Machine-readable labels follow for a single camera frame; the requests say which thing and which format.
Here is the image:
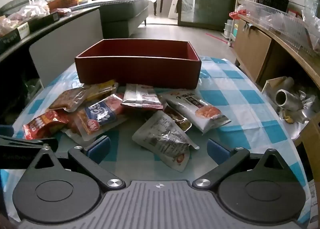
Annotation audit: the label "pink floor tape strip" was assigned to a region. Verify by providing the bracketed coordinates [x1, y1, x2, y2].
[206, 33, 228, 44]

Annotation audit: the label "wooden cabinet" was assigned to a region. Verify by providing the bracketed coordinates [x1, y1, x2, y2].
[233, 13, 320, 189]

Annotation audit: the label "grey-green sofa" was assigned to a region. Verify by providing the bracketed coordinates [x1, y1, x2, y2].
[87, 0, 149, 38]

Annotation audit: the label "silver metal cylinder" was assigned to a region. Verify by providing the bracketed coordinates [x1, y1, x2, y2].
[275, 88, 302, 110]

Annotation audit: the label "dark brown snack packet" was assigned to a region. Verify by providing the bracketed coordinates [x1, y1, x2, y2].
[164, 104, 192, 132]

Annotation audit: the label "red cardboard box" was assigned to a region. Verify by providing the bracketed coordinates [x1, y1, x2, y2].
[75, 39, 202, 89]

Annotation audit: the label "clear plastic bag of goods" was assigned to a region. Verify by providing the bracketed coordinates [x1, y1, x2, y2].
[15, 0, 50, 18]

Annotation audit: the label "blue checked tablecloth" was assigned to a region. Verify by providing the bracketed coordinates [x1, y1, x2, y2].
[0, 55, 315, 227]

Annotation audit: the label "yellow snack packet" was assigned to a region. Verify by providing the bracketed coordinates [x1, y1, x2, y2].
[84, 80, 118, 102]

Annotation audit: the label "red and blue snack packet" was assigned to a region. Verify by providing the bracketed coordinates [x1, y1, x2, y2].
[61, 93, 128, 142]

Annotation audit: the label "white plastic storage boxes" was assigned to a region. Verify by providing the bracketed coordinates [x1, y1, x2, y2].
[224, 20, 237, 40]

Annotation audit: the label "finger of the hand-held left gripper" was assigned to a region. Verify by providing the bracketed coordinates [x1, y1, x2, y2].
[0, 134, 59, 150]

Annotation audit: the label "white packet with orange picture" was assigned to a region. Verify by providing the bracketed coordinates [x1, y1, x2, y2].
[160, 90, 232, 135]

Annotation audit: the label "dark carton with white label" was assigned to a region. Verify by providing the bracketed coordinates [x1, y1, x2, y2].
[0, 22, 31, 50]

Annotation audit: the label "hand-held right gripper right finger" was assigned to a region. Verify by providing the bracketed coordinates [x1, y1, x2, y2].
[192, 138, 294, 191]

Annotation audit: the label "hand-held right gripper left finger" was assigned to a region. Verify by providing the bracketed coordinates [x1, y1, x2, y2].
[25, 136, 126, 192]

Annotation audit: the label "beige cardboard piece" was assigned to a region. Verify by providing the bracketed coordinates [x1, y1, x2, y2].
[261, 76, 295, 94]

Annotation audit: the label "white red-striped snack packet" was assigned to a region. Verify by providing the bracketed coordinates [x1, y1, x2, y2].
[121, 83, 163, 111]

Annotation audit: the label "clear plastic baskets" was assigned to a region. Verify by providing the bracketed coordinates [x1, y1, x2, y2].
[241, 0, 308, 49]

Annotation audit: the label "silver snack packet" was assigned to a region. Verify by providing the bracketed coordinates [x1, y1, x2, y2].
[132, 110, 200, 172]

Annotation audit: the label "red flat packet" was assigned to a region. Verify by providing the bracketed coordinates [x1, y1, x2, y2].
[53, 8, 72, 17]

